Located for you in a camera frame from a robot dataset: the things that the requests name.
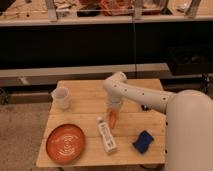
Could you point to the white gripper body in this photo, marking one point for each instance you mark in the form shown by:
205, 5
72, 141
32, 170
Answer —
114, 102

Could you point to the orange pepper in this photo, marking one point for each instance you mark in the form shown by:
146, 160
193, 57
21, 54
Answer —
112, 118

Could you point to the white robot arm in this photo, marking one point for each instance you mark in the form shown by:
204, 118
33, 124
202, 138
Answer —
189, 121

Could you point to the white bottle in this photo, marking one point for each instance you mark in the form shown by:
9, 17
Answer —
107, 138

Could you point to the wooden table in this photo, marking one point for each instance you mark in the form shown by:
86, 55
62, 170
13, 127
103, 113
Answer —
88, 102

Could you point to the blue sponge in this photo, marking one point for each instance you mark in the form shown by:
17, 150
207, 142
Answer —
143, 141

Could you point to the white plastic cup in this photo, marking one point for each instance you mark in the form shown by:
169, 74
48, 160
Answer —
61, 97

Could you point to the orange plate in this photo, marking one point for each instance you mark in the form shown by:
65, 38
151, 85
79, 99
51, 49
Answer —
65, 143

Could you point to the black bin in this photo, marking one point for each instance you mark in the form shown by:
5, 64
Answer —
189, 60

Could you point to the long background shelf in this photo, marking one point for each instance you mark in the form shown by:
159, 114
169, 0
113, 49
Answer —
48, 76

